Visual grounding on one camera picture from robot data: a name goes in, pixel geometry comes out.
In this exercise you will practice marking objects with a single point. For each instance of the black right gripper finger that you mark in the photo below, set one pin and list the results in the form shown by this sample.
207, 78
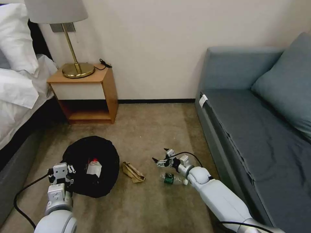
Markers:
167, 149
161, 163

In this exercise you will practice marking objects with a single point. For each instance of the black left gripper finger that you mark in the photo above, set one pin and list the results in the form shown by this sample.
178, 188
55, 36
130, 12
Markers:
71, 169
50, 175

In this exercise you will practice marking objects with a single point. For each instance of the black trash bin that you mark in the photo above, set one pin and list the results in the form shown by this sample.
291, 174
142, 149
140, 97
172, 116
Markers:
102, 150

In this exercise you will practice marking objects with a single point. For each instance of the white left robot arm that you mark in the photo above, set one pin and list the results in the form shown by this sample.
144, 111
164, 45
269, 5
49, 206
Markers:
57, 218

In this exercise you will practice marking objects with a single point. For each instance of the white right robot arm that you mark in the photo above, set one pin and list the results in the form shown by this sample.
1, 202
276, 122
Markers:
218, 194

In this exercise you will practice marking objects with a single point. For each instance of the clear bottle green label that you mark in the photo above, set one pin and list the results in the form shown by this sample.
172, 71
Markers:
170, 179

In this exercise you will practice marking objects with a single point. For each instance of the crumpled brown paper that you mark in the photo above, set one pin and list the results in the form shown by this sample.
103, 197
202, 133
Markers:
132, 172

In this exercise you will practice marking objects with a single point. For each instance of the black baseboard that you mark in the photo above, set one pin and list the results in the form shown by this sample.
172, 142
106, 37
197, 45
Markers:
155, 100

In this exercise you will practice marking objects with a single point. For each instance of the white sofa tag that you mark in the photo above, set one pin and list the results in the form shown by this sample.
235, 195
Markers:
203, 100

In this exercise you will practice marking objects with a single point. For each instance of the wooden nightstand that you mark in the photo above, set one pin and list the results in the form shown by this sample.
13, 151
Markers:
80, 97

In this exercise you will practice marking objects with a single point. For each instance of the blue-grey sofa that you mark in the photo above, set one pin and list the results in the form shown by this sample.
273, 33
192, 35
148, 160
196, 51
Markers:
255, 150

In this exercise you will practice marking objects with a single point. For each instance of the white duvet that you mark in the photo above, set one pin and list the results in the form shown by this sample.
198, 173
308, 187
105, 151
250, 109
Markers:
17, 97

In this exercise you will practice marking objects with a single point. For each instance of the dark headboard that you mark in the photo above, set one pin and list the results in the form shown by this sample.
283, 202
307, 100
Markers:
40, 41

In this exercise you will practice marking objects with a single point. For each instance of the blue-grey cushion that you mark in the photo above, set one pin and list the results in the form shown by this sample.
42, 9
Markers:
289, 85

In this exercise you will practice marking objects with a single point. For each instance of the white pillow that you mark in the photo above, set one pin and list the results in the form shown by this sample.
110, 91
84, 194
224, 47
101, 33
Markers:
17, 38

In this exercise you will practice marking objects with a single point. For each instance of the brass lamp grey shade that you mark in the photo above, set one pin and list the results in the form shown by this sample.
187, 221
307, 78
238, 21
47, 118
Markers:
56, 11

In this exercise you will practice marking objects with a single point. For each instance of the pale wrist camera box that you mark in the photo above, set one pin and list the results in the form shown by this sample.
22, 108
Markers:
60, 171
170, 153

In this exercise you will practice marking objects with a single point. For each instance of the grey bed frame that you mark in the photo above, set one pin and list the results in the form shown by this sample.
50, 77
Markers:
14, 165

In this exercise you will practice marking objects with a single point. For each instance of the grey wall socket panel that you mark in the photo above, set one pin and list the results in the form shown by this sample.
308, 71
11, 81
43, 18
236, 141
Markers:
56, 28

